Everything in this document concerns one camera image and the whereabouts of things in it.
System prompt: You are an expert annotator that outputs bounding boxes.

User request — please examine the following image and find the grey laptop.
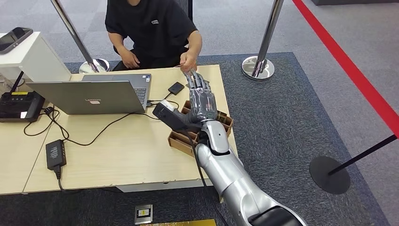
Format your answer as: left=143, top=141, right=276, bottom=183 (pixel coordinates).
left=26, top=73, right=152, bottom=115

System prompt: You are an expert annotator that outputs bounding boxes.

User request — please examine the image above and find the black adapter mains cable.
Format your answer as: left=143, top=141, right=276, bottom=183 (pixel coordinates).
left=54, top=165, right=65, bottom=192

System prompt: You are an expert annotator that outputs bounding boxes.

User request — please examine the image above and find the dark grey carpet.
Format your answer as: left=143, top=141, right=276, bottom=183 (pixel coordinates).
left=0, top=51, right=390, bottom=226

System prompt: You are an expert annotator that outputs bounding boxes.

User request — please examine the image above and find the upright chrome stanchion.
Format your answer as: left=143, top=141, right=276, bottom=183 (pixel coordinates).
left=241, top=0, right=285, bottom=81

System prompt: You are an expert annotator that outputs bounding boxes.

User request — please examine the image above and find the person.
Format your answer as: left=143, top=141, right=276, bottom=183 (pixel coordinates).
left=104, top=0, right=203, bottom=73

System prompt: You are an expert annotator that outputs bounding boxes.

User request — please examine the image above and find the leaning chrome stanchion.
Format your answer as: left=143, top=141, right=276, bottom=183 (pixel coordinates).
left=50, top=0, right=111, bottom=74

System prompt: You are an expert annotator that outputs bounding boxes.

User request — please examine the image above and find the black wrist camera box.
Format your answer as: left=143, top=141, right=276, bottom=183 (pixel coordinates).
left=152, top=99, right=203, bottom=132

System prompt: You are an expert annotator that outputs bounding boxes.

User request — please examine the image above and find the white pedestal box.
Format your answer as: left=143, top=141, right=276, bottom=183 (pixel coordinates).
left=0, top=31, right=72, bottom=82

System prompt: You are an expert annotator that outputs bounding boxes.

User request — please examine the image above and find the person's right hand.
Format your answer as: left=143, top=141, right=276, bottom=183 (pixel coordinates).
left=120, top=49, right=141, bottom=70

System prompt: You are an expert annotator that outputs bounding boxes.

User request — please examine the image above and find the black stanchion with round base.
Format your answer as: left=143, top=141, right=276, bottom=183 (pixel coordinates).
left=309, top=135, right=398, bottom=195

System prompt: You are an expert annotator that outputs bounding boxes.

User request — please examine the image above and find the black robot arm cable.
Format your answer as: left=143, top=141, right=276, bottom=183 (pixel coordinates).
left=184, top=129, right=230, bottom=226

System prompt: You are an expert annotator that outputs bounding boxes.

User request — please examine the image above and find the silver floor socket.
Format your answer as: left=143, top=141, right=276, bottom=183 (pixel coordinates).
left=134, top=204, right=153, bottom=226

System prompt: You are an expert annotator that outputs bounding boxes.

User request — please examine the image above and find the small black card reader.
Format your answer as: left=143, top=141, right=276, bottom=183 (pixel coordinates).
left=168, top=81, right=185, bottom=96

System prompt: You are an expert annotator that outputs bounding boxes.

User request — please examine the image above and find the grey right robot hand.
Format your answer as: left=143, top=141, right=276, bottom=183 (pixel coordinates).
left=182, top=70, right=219, bottom=126

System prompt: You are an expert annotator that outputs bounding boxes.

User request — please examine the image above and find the yellow floor plate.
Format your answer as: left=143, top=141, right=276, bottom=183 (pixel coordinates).
left=140, top=219, right=217, bottom=226

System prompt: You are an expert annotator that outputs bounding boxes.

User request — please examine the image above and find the brown cardboard card organizer box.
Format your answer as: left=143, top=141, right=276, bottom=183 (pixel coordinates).
left=168, top=99, right=234, bottom=158

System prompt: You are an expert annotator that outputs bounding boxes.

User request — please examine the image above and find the black router cable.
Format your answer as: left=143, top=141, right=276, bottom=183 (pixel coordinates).
left=23, top=106, right=70, bottom=141

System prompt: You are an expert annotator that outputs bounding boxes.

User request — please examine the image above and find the red floor tape line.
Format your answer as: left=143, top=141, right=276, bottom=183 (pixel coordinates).
left=291, top=0, right=399, bottom=138

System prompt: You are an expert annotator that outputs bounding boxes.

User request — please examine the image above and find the black power adapter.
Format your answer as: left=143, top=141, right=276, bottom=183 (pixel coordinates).
left=45, top=139, right=67, bottom=171

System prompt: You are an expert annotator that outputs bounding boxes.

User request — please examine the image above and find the dark gold card in organizer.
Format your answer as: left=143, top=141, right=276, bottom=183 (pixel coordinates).
left=216, top=111, right=231, bottom=125

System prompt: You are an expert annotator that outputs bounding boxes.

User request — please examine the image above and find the black router with antenna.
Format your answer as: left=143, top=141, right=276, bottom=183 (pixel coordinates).
left=0, top=71, right=46, bottom=123

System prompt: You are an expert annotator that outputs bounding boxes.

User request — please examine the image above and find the black card reader cable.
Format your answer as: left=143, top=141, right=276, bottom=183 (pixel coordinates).
left=146, top=92, right=180, bottom=109

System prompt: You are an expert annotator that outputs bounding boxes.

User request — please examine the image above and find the person's left hand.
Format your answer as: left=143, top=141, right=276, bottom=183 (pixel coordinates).
left=180, top=51, right=199, bottom=73

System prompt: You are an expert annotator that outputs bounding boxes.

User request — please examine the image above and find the black tablet device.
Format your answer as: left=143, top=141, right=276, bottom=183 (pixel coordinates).
left=0, top=26, right=34, bottom=55

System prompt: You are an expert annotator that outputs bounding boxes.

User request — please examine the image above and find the long black laptop power cable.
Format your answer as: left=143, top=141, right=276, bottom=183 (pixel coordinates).
left=51, top=104, right=161, bottom=147

